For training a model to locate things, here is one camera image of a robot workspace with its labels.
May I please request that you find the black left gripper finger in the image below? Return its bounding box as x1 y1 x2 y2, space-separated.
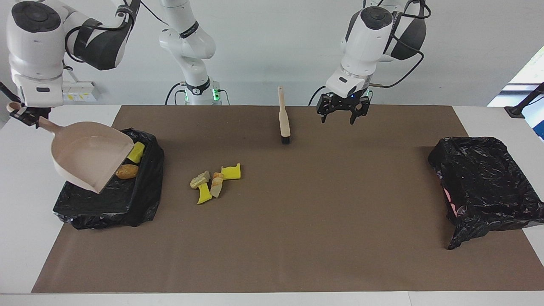
317 94 337 124
348 97 369 125

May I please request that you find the beige brush with black bristles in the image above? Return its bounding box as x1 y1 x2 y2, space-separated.
278 86 291 145

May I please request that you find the beige plastic dustpan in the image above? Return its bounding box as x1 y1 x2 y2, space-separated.
6 102 135 194

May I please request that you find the brown bread roll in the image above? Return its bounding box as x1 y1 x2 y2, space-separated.
115 164 139 179

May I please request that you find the yellow sponge chunk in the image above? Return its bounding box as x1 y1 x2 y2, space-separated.
127 142 145 164

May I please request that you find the notched yellow sponge piece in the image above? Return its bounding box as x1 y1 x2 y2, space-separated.
221 163 241 181

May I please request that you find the orange white bread slice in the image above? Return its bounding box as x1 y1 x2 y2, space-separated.
210 172 224 198

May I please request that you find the beige grey foam chunk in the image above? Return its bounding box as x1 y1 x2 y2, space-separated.
190 171 211 189

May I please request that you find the small yellow sponge piece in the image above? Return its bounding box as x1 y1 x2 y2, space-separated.
196 184 213 205

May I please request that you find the pink bin with black bag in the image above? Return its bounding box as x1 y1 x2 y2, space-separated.
428 136 544 250

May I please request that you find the black clamp stand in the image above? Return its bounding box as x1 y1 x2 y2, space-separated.
0 82 20 107
504 82 544 119

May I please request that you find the brown table mat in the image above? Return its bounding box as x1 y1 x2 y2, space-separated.
31 105 544 293

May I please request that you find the black left base cable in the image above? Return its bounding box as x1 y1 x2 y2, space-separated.
309 85 327 106

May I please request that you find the black base cable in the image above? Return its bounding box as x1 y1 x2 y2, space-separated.
309 85 327 106
165 83 230 106

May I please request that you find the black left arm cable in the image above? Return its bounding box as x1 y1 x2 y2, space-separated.
369 0 432 89

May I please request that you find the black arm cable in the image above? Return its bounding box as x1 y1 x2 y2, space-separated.
369 0 432 89
63 0 167 64

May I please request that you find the white wall socket box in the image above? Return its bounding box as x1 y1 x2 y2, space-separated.
62 81 101 102

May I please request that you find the black right base cable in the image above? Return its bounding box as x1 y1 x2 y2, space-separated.
165 83 230 106

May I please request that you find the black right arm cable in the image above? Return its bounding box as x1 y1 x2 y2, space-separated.
63 0 167 64

